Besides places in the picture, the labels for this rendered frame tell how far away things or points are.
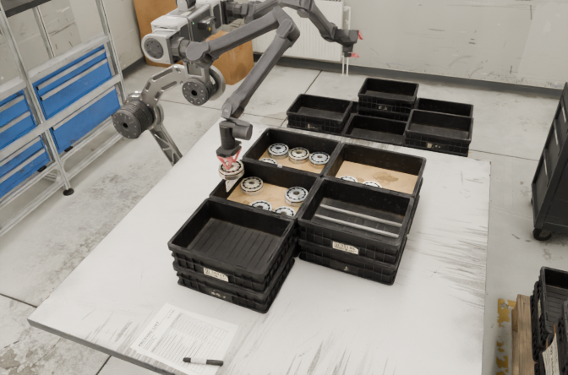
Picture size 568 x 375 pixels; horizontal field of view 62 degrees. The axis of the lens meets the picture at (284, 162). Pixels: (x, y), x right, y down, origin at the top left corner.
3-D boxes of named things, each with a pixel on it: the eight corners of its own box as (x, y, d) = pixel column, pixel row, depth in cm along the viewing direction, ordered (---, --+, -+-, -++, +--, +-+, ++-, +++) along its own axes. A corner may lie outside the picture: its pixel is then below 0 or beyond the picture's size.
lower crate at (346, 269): (297, 261, 195) (296, 240, 188) (321, 215, 217) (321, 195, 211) (392, 289, 182) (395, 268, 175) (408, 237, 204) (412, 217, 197)
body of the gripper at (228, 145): (242, 144, 190) (240, 129, 185) (230, 158, 182) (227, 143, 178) (228, 141, 192) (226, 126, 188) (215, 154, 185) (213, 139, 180)
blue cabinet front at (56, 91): (57, 154, 338) (30, 83, 306) (119, 107, 393) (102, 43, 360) (60, 154, 337) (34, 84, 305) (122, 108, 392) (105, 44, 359)
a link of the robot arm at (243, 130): (233, 108, 187) (224, 102, 179) (259, 113, 183) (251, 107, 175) (226, 137, 186) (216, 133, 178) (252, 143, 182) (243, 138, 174)
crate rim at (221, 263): (166, 249, 175) (165, 244, 173) (207, 200, 197) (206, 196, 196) (263, 279, 161) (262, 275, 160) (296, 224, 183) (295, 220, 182)
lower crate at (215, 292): (175, 285, 187) (170, 265, 180) (213, 236, 209) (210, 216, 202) (266, 317, 173) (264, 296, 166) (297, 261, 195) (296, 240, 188)
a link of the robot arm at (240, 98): (292, 28, 186) (284, 16, 175) (303, 35, 184) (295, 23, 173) (227, 116, 188) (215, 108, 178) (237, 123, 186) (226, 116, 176)
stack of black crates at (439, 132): (396, 187, 321) (404, 130, 296) (404, 162, 344) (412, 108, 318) (458, 198, 309) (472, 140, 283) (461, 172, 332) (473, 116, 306)
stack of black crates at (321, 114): (286, 165, 346) (285, 111, 320) (300, 144, 369) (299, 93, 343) (340, 176, 334) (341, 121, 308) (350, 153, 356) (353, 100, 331)
